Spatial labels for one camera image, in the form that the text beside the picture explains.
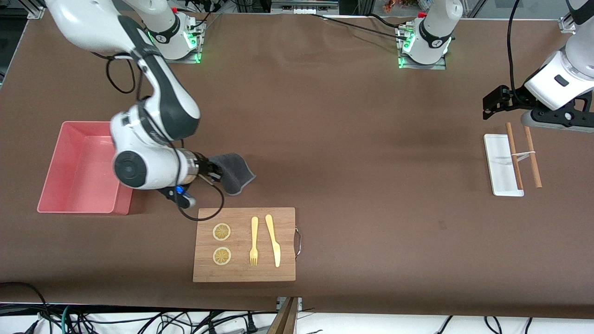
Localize thin black table cable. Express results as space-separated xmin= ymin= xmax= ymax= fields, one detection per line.
xmin=310 ymin=13 xmax=410 ymax=41

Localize black floor cable loop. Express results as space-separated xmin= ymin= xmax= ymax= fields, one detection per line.
xmin=0 ymin=281 xmax=52 ymax=334

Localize pink plastic bin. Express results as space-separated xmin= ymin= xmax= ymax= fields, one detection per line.
xmin=37 ymin=121 xmax=143 ymax=216

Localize wooden plank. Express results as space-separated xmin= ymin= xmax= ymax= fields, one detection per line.
xmin=267 ymin=297 xmax=300 ymax=334

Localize grey metal device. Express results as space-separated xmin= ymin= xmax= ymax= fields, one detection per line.
xmin=271 ymin=0 xmax=340 ymax=15

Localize colourful small items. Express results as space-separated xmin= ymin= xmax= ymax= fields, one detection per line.
xmin=383 ymin=0 xmax=420 ymax=13

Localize yellow fork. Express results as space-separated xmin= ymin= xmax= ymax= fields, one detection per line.
xmin=249 ymin=216 xmax=259 ymax=266

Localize teal cable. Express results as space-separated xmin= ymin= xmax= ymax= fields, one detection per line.
xmin=60 ymin=305 xmax=75 ymax=334

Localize wooden cutting board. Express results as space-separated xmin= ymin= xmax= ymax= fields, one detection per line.
xmin=193 ymin=207 xmax=296 ymax=283

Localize grey cloth with red underside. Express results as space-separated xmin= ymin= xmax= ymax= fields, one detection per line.
xmin=210 ymin=153 xmax=257 ymax=196

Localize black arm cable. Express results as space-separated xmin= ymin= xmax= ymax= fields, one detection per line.
xmin=106 ymin=51 xmax=225 ymax=222
xmin=507 ymin=0 xmax=523 ymax=93

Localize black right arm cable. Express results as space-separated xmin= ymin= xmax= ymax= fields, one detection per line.
xmin=106 ymin=51 xmax=225 ymax=222

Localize white rectangular tray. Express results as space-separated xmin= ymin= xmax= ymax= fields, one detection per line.
xmin=484 ymin=134 xmax=525 ymax=197

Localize yellow knife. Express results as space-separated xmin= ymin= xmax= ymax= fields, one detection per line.
xmin=265 ymin=214 xmax=282 ymax=268

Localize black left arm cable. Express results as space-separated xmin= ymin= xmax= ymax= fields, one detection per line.
xmin=507 ymin=0 xmax=523 ymax=93

